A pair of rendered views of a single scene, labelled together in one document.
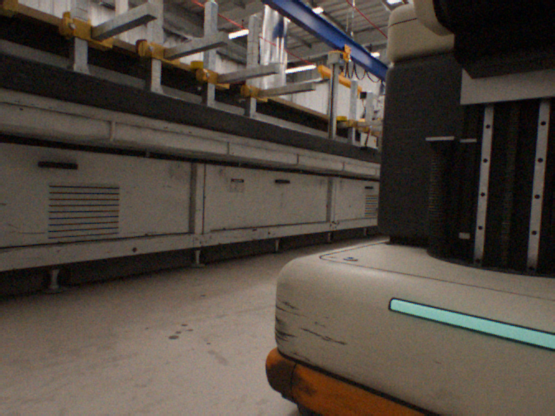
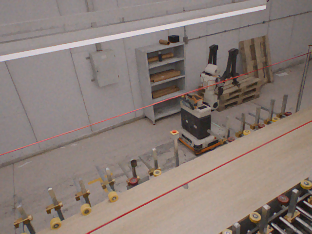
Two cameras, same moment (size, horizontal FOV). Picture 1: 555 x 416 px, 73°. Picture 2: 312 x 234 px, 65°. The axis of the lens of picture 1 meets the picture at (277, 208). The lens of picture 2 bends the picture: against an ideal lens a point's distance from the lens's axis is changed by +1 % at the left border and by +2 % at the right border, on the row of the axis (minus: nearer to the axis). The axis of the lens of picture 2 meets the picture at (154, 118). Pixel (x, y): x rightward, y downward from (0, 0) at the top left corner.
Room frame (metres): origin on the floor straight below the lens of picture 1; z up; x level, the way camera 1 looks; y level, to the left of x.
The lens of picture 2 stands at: (4.26, 0.47, 2.55)
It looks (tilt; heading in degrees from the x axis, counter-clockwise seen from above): 28 degrees down; 207
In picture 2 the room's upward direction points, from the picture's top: 7 degrees counter-clockwise
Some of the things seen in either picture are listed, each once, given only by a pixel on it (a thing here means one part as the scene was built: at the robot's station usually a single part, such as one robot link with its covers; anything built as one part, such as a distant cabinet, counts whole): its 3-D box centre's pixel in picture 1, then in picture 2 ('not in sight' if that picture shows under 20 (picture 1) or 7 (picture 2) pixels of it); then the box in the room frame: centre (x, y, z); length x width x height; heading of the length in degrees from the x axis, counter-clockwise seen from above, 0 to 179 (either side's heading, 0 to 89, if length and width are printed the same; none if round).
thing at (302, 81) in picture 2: not in sight; (305, 83); (0.69, 0.97, 1.20); 0.15 x 0.12 x 1.00; 142
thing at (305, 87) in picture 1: (272, 92); (219, 137); (1.68, 0.05, 0.82); 0.43 x 0.03 x 0.04; 52
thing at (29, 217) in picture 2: not in sight; (23, 221); (3.51, -1.24, 0.95); 0.14 x 0.06 x 0.05; 142
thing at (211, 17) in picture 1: (209, 63); (242, 129); (1.51, 0.30, 0.87); 0.04 x 0.04 x 0.48; 52
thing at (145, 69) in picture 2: not in sight; (163, 82); (-0.16, -1.45, 0.78); 0.90 x 0.45 x 1.55; 142
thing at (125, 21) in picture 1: (108, 30); (262, 118); (1.09, 0.50, 0.82); 0.43 x 0.03 x 0.04; 52
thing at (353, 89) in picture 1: (352, 116); (155, 166); (2.50, -0.47, 0.89); 0.04 x 0.04 x 0.48; 52
